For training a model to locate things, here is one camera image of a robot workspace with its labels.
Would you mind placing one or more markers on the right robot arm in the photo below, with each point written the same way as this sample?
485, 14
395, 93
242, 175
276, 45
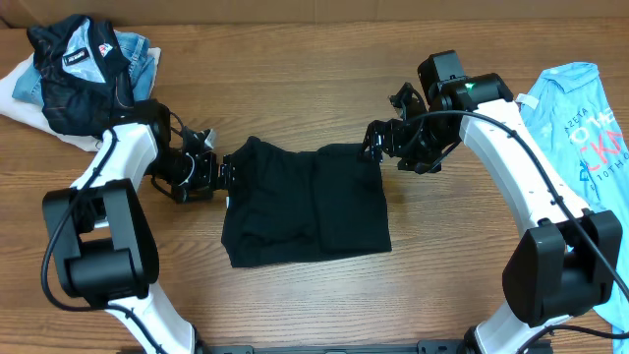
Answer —
564, 263

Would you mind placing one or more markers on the white folded cloth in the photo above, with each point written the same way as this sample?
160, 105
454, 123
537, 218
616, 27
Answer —
31, 114

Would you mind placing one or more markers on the black t-shirt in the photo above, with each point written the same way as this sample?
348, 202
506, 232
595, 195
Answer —
303, 207

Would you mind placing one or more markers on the light blue t-shirt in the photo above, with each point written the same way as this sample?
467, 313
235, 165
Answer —
568, 115

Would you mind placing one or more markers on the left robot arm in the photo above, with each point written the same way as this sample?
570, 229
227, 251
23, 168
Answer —
101, 254

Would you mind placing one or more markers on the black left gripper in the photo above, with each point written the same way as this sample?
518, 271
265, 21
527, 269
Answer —
208, 181

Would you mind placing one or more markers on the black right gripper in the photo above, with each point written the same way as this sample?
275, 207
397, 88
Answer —
376, 140

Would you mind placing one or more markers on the black folded jacket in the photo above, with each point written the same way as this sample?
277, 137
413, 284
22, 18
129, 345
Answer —
85, 81

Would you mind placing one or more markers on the blue denim jeans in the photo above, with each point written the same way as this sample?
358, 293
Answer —
142, 67

